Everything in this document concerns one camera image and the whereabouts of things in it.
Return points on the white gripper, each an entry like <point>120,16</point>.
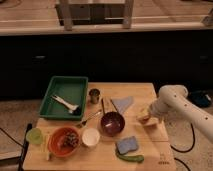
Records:
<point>156,109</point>

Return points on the red apple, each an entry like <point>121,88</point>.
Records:
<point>143,117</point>

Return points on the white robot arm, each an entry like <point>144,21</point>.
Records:
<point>175,97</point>

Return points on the small metal cup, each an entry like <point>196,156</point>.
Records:
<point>94,95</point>

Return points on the light green plastic cup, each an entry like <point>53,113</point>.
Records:
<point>34,136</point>

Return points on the blue grey cloth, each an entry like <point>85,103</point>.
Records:
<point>121,105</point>

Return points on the dark teal object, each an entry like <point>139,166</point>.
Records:
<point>200,98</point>

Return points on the blue sponge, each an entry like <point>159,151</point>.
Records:
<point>127,144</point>

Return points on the dark red bowl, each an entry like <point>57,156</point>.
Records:
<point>112,123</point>

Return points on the green cucumber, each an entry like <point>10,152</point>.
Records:
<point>136,158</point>

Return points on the wooden chopsticks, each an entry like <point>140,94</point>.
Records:
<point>107,105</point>

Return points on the metal spoon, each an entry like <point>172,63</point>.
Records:
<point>84,122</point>

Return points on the white plastic fork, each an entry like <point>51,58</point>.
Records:
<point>71,108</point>

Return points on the green plastic tray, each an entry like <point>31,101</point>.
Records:
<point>71,89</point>

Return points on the orange bowl with food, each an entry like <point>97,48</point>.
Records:
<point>64,141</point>

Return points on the wooden stool frame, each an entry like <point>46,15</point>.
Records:
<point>104,13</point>

